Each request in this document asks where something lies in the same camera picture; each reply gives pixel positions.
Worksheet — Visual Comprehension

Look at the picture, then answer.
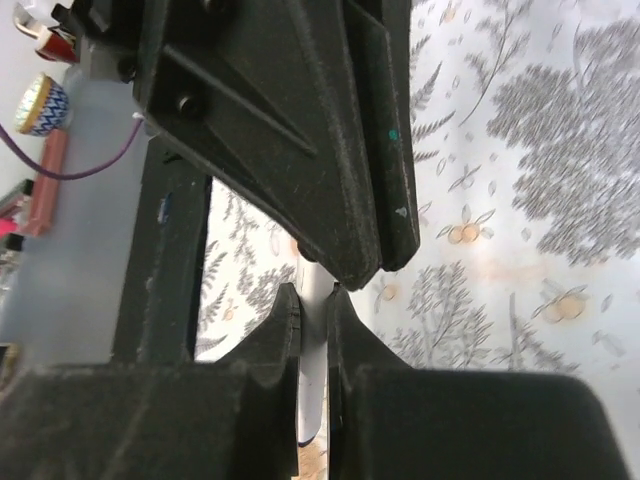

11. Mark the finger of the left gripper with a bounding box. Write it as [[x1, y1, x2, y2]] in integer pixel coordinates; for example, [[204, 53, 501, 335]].
[[134, 1, 381, 290], [344, 1, 420, 271]]

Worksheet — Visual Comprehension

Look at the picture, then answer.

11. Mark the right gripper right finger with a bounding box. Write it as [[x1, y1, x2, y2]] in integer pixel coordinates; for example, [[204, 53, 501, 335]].
[[327, 287, 630, 479]]

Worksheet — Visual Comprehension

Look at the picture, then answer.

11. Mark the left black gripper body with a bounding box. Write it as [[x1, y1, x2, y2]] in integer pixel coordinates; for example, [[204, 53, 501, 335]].
[[51, 0, 145, 83]]

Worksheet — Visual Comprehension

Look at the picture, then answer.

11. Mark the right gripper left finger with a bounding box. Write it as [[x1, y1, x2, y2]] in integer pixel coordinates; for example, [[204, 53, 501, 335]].
[[1, 284, 301, 479]]

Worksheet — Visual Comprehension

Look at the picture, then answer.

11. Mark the black capped marker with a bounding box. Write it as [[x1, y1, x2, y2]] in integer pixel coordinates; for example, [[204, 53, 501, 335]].
[[295, 256, 334, 446]]

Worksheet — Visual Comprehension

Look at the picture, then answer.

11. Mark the patterned bowl at left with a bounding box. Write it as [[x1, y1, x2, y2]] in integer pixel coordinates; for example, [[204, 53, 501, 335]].
[[14, 73, 69, 137]]

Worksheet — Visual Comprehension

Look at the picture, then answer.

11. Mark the floral tablecloth mat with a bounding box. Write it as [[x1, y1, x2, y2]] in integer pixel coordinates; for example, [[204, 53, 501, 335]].
[[192, 0, 640, 480]]

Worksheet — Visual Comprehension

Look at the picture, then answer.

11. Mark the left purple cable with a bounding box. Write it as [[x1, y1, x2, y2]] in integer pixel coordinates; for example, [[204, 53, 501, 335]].
[[0, 115, 146, 181]]

